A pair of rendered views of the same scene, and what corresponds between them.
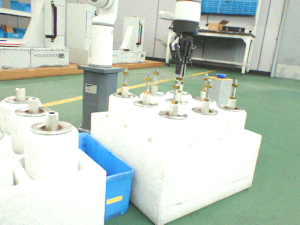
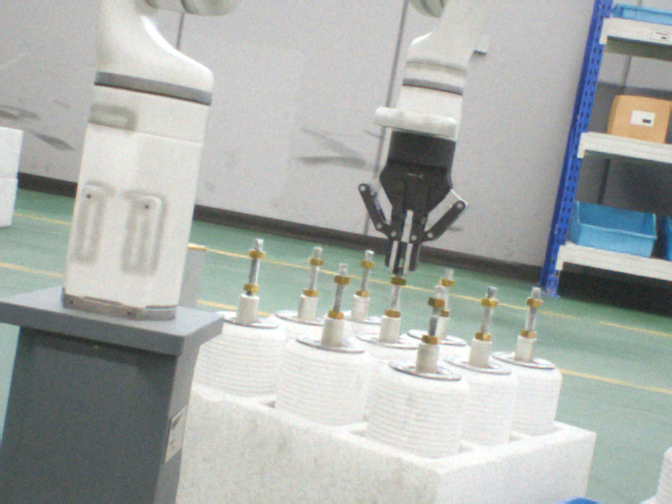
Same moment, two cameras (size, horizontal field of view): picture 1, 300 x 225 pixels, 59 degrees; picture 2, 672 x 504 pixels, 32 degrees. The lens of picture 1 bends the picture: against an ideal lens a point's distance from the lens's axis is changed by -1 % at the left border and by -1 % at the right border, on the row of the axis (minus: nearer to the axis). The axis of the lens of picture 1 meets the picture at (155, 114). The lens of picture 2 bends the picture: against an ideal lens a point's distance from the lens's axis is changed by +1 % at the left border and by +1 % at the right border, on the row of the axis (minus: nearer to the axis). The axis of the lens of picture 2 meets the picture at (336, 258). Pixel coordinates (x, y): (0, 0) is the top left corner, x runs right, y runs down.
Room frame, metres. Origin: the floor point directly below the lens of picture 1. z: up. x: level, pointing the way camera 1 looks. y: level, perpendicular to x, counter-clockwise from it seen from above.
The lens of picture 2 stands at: (1.30, 1.20, 0.44)
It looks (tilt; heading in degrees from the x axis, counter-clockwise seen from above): 5 degrees down; 252
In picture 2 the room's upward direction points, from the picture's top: 10 degrees clockwise
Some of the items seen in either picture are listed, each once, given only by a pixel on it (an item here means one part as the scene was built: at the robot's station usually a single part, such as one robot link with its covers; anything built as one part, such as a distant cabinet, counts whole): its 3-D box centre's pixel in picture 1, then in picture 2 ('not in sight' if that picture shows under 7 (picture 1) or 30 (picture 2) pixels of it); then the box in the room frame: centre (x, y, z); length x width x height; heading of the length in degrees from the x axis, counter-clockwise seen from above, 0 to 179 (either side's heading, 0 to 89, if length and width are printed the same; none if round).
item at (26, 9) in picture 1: (25, 7); not in sight; (5.80, 2.93, 0.89); 0.50 x 0.38 x 0.21; 64
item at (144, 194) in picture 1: (170, 149); (363, 477); (0.81, -0.06, 0.09); 0.39 x 0.39 x 0.18; 39
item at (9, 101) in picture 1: (20, 100); not in sight; (0.64, 0.34, 0.25); 0.08 x 0.08 x 0.01
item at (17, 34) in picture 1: (7, 32); not in sight; (5.40, 3.10, 0.36); 0.50 x 0.38 x 0.21; 67
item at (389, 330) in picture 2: (176, 97); (389, 331); (0.81, -0.06, 0.26); 0.02 x 0.02 x 0.03
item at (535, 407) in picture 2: (168, 148); (508, 436); (0.65, -0.04, 0.16); 0.10 x 0.10 x 0.18
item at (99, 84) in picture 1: (99, 100); (88, 489); (1.17, 0.26, 0.15); 0.15 x 0.15 x 0.30; 66
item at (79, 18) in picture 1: (107, 36); not in sight; (4.09, 0.83, 0.45); 1.51 x 0.57 x 0.74; 156
